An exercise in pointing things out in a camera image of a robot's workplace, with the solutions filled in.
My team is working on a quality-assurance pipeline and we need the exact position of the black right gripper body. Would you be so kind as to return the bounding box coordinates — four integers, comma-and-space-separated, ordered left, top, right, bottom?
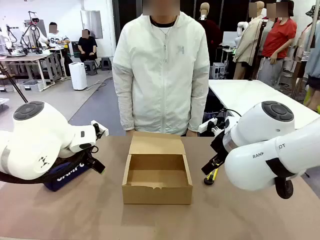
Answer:
209, 129, 230, 161

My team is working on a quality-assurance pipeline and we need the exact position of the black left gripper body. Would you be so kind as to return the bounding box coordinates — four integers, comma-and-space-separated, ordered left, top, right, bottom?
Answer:
78, 146, 99, 164

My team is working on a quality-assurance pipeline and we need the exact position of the yellow black utility knife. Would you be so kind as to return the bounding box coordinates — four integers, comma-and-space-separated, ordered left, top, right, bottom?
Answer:
203, 166, 220, 186

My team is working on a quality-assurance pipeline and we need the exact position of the navy campus pencil case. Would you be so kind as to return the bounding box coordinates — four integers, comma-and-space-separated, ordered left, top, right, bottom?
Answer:
43, 159, 92, 193

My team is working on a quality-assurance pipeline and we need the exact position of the brown cardboard box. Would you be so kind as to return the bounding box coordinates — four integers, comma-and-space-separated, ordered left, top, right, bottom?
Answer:
121, 131, 193, 205

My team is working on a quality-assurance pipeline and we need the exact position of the person's right forearm white sleeve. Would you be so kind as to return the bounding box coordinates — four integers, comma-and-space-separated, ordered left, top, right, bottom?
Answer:
112, 79, 136, 132

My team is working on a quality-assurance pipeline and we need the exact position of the person's left forearm white sleeve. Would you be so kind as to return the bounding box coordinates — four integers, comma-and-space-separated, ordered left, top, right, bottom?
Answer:
187, 79, 210, 132

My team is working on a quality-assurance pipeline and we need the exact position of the grey plastic crate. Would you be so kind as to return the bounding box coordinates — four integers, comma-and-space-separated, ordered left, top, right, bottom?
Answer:
211, 62, 227, 80

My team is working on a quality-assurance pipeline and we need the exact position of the white air purifier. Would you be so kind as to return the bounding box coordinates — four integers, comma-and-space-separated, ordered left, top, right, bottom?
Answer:
68, 62, 88, 91

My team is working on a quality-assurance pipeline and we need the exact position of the black step stool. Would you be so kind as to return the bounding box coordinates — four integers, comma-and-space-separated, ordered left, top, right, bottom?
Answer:
83, 59, 98, 76
100, 56, 113, 72

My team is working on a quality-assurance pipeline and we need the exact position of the clear plastic storage bin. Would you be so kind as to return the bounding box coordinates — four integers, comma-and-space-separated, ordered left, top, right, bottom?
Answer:
19, 79, 44, 93

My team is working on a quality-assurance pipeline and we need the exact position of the person in white jacket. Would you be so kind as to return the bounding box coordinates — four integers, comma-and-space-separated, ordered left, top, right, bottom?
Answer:
111, 11, 211, 137

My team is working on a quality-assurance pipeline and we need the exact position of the black tripod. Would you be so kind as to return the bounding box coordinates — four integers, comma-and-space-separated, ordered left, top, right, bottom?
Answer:
0, 62, 29, 104

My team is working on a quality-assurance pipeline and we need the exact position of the mannequin in beige coat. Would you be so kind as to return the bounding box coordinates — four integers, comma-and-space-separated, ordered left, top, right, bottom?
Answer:
232, 1, 267, 81

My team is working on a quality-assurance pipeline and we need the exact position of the seated person in black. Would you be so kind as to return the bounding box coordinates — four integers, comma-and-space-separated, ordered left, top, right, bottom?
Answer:
77, 29, 99, 63

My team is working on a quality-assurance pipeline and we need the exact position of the mannequin in dark red top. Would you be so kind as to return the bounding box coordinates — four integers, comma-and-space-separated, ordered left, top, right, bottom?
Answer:
198, 2, 224, 65

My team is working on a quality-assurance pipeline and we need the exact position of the grey work desk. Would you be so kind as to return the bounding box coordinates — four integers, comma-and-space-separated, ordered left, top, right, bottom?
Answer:
0, 53, 55, 91

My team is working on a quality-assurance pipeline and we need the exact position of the person in white printed shirt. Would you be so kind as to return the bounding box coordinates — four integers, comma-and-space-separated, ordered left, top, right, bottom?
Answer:
41, 22, 71, 49

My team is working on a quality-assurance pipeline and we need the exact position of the mannequin in red shirt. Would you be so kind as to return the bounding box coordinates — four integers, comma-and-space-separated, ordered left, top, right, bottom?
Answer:
258, 0, 298, 87

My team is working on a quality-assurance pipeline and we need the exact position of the background robot rig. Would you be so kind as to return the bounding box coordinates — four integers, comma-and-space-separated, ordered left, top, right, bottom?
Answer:
20, 10, 50, 55

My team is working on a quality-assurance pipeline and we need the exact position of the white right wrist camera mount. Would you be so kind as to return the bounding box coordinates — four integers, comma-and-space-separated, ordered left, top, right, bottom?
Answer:
198, 118, 219, 134

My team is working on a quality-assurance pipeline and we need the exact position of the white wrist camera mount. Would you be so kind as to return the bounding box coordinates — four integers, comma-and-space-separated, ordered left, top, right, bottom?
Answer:
90, 120, 110, 137
198, 118, 219, 134

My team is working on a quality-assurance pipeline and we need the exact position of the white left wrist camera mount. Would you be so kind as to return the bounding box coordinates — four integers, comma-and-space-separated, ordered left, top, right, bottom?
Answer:
90, 120, 110, 137

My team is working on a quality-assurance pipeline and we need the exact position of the silver wall panel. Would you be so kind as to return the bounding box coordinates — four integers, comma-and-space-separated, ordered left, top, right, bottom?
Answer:
80, 9, 104, 40

